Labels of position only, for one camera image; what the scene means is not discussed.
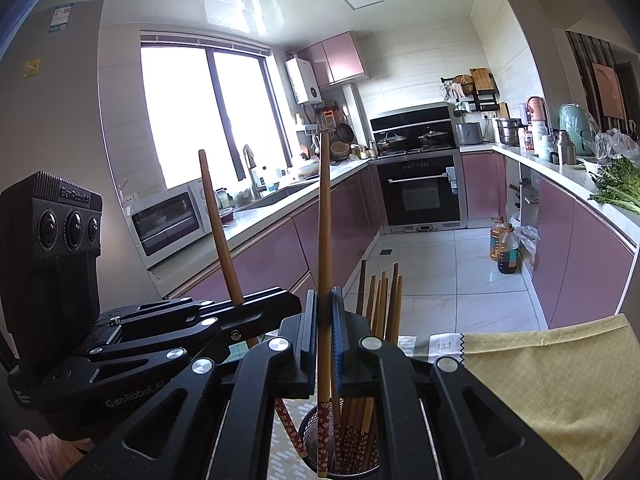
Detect kitchen sink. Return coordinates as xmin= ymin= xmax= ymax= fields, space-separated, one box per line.
xmin=237 ymin=182 xmax=313 ymax=211

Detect white microwave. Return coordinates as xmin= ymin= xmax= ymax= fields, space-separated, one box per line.
xmin=130 ymin=180 xmax=213 ymax=271

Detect yellow cloth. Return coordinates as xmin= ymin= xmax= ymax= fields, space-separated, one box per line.
xmin=462 ymin=312 xmax=640 ymax=466

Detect white plastic bag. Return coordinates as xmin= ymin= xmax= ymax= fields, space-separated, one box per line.
xmin=515 ymin=225 xmax=541 ymax=266

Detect pink wall cabinet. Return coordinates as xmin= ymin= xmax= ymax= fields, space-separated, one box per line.
xmin=297 ymin=31 xmax=368 ymax=88

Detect steel thermos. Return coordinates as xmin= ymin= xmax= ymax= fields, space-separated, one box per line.
xmin=556 ymin=130 xmax=577 ymax=166

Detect kitchen window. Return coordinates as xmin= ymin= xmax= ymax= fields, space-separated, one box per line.
xmin=140 ymin=32 xmax=293 ymax=191

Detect clear plastic bag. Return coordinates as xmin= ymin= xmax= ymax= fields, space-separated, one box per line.
xmin=592 ymin=127 xmax=640 ymax=171

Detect steel pot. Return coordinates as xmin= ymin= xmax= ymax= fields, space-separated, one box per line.
xmin=495 ymin=117 xmax=523 ymax=146

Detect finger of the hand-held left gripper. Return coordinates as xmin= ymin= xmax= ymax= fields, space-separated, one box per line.
xmin=42 ymin=310 xmax=301 ymax=398
xmin=95 ymin=287 xmax=303 ymax=346

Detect silver toaster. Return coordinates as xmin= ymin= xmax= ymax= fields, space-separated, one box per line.
xmin=456 ymin=121 xmax=485 ymax=147

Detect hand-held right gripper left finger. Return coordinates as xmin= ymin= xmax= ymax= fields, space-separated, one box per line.
xmin=65 ymin=287 xmax=321 ymax=480

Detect black lidded wok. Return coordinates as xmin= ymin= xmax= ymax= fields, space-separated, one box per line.
xmin=375 ymin=131 xmax=408 ymax=153
xmin=417 ymin=130 xmax=449 ymax=150

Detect pink base cabinet run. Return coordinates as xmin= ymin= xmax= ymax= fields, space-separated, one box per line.
xmin=460 ymin=147 xmax=640 ymax=331
xmin=150 ymin=162 xmax=386 ymax=301

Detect black range hood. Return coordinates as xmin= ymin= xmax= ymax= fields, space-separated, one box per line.
xmin=369 ymin=102 xmax=458 ymax=153

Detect leafy greens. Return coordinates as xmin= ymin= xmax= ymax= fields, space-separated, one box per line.
xmin=587 ymin=157 xmax=640 ymax=211

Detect black wall rack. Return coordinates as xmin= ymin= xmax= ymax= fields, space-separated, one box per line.
xmin=440 ymin=67 xmax=501 ymax=113

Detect cooking oil bottles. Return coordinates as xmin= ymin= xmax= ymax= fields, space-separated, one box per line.
xmin=496 ymin=223 xmax=521 ymax=276

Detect mint green appliance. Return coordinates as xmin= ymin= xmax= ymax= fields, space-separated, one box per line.
xmin=558 ymin=103 xmax=598 ymax=156

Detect white water heater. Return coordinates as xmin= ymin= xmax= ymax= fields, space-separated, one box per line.
xmin=285 ymin=57 xmax=322 ymax=106

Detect framed wall picture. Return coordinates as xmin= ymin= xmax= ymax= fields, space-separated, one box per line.
xmin=591 ymin=62 xmax=626 ymax=121

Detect black built-in oven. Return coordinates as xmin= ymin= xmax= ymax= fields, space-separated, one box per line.
xmin=375 ymin=152 xmax=463 ymax=231

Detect white container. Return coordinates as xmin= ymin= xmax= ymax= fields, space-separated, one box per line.
xmin=530 ymin=121 xmax=550 ymax=153

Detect grey refrigerator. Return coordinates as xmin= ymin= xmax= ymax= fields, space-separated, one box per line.
xmin=0 ymin=0 xmax=161 ymax=306

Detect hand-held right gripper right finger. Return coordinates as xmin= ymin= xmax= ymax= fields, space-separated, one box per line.
xmin=330 ymin=286 xmax=583 ymax=480

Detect pink kettle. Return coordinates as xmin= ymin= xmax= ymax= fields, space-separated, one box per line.
xmin=525 ymin=96 xmax=550 ymax=128

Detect black mesh holder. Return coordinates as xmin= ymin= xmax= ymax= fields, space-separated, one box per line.
xmin=295 ymin=402 xmax=383 ymax=480

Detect yellow oil bottle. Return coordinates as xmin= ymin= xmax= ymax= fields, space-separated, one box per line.
xmin=489 ymin=216 xmax=507 ymax=262

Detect person's left hand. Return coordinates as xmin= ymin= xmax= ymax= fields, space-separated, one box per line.
xmin=10 ymin=430 xmax=88 ymax=480

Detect steel faucet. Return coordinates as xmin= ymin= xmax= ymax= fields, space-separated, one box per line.
xmin=242 ymin=144 xmax=261 ymax=201

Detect red-tipped wooden chopstick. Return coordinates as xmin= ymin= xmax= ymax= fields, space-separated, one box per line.
xmin=198 ymin=149 xmax=308 ymax=462
xmin=316 ymin=130 xmax=335 ymax=479

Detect bunch of wooden chopsticks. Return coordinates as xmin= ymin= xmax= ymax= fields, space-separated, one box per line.
xmin=332 ymin=259 xmax=405 ymax=476

